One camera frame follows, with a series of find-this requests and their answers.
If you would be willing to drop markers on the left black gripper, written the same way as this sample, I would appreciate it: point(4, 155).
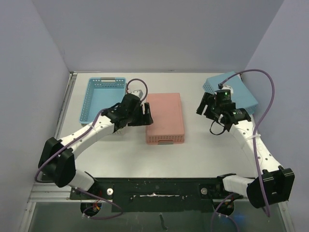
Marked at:
point(144, 119)

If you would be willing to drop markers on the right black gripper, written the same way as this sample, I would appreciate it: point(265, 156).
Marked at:
point(207, 106)

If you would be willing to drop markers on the pink plastic basket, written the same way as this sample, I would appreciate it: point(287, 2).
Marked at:
point(168, 125)

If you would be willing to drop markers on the blue plastic basket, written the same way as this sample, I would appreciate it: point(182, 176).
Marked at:
point(242, 96)
point(101, 93)

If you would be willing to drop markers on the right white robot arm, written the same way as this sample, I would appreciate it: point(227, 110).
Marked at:
point(272, 183)

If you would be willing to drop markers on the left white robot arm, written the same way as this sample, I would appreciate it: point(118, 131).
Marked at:
point(58, 157)

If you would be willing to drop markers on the white plastic basket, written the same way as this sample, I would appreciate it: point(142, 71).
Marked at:
point(119, 130)

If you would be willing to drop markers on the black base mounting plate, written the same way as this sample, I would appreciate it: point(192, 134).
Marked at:
point(152, 195)

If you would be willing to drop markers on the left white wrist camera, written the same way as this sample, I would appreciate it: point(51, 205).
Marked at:
point(138, 93)

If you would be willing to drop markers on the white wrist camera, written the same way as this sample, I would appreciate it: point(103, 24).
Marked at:
point(227, 88)
point(138, 93)

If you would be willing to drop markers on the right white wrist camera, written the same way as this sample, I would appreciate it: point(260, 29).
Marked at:
point(227, 88)

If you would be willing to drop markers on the aluminium frame rail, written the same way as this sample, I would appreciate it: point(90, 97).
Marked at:
point(48, 193)

